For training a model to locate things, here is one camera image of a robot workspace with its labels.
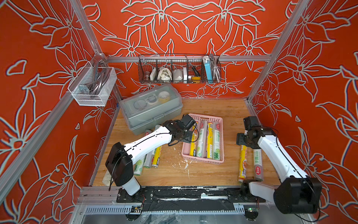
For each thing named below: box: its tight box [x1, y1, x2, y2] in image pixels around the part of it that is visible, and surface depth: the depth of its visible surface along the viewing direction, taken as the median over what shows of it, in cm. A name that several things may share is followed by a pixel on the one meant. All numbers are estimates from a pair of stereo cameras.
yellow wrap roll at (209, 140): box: [206, 121, 214, 159], surface depth 92 cm
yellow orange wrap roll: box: [238, 144, 248, 182], surface depth 82 cm
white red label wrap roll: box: [253, 148, 264, 182], surface depth 79 cm
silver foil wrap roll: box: [196, 119, 208, 159], surface depth 92 cm
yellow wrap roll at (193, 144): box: [189, 121, 200, 157], surface depth 89 cm
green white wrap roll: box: [213, 122, 221, 161], surface depth 91 cm
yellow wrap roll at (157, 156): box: [151, 145, 163, 169], surface depth 85 cm
